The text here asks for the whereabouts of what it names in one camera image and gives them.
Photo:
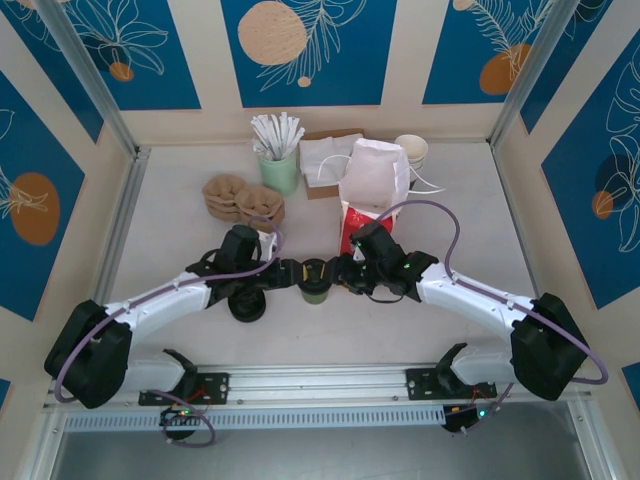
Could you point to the mint green holder cup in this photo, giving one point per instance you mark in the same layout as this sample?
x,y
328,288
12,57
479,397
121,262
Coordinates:
x,y
278,175

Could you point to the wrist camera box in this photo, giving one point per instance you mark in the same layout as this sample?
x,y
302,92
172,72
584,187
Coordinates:
x,y
358,254
269,244

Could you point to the bundle of wrapped straws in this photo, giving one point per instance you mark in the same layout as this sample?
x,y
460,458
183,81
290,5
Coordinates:
x,y
277,135

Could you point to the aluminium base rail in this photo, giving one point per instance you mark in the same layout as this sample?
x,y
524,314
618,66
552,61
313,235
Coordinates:
x,y
320,380

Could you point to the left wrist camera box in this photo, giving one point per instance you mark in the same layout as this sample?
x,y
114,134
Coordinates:
x,y
269,244

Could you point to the left controller board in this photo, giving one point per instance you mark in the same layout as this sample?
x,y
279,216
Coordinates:
x,y
180,416

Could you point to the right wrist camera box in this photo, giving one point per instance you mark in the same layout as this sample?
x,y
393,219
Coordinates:
x,y
358,254

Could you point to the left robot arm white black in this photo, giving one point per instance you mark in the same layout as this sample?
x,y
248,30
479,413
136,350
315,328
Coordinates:
x,y
160,305

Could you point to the stack of paper cups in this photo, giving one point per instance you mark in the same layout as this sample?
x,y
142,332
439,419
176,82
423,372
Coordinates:
x,y
415,145

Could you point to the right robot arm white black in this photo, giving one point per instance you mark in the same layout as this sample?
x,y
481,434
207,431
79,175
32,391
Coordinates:
x,y
475,300

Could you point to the right controller board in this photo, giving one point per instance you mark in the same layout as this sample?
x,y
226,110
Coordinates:
x,y
467,416

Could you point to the red white paper bag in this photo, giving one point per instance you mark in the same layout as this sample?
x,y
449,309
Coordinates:
x,y
372,170

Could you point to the stack of pulp cup carriers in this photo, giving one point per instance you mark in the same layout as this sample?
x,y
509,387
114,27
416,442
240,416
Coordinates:
x,y
235,200

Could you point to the aluminium frame post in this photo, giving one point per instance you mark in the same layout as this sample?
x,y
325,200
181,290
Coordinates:
x,y
85,75
535,75

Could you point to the stack of white napkins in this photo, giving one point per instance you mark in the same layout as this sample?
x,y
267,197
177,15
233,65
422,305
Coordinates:
x,y
317,155

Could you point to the controller board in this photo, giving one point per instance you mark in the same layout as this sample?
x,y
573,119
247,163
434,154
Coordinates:
x,y
467,416
180,416

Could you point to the white napkins in brown box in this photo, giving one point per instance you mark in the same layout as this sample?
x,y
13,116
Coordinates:
x,y
320,192

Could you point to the black plastic cup lid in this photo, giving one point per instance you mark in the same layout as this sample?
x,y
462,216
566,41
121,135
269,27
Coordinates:
x,y
314,275

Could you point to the green paper coffee cup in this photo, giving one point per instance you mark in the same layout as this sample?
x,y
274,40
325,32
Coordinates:
x,y
314,298

